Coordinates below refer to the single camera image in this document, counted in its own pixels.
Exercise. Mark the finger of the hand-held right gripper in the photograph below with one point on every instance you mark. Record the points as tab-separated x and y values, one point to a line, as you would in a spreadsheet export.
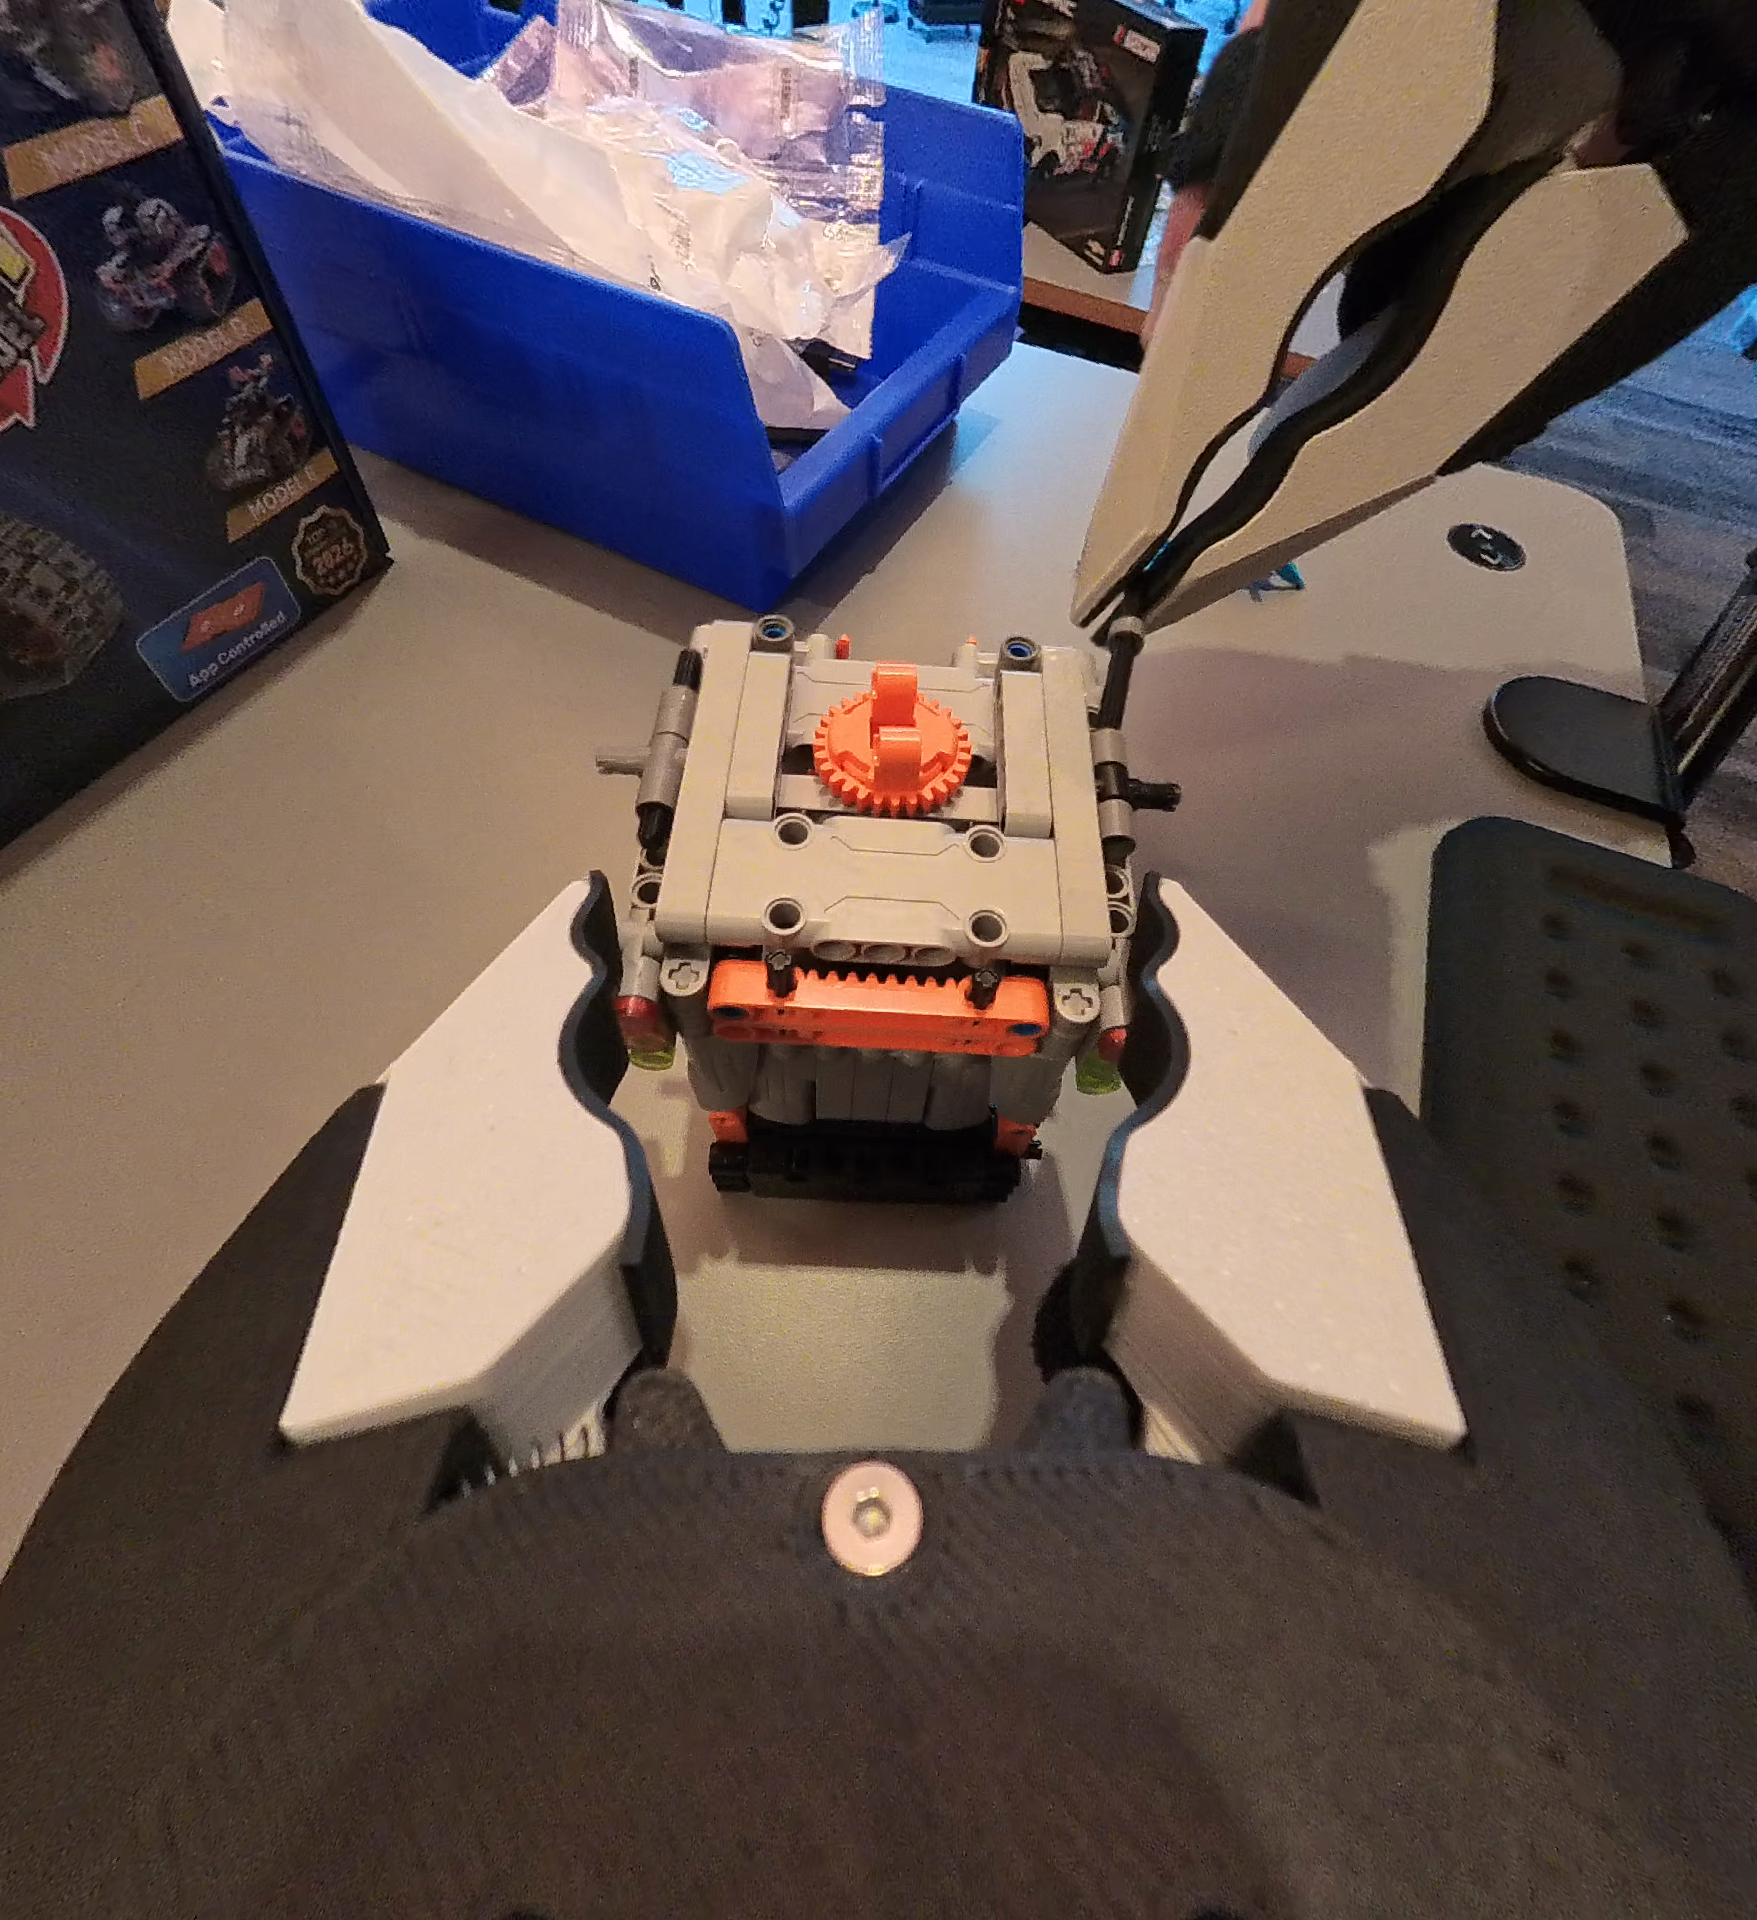
1523	316
1299	210

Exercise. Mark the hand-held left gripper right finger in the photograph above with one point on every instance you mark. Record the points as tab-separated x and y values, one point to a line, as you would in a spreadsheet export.
1283	1231

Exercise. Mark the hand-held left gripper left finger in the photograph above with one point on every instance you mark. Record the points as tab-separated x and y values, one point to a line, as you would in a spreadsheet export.
475	1231

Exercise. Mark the grey orange toy brick assembly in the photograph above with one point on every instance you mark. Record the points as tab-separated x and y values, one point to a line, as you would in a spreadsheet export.
744	857

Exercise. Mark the brown background table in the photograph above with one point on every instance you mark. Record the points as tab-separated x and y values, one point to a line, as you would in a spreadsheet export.
1104	301

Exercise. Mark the black toy car box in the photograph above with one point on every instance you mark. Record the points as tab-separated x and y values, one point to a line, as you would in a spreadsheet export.
1090	121

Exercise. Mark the black desk grommet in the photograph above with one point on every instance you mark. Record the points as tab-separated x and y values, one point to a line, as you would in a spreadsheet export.
1485	547

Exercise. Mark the black perforated armrest pad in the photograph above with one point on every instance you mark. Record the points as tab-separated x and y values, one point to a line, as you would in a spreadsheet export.
1628	1081

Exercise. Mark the black stand base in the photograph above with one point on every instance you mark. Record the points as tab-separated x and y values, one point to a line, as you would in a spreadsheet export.
1584	738

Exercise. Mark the blue plastic bin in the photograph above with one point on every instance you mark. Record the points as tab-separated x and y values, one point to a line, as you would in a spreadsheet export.
580	420

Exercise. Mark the clear plastic bags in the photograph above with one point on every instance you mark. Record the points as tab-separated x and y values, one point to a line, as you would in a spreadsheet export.
429	121

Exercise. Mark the dark robot kit box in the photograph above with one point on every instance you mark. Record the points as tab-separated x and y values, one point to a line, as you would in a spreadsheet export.
70	451

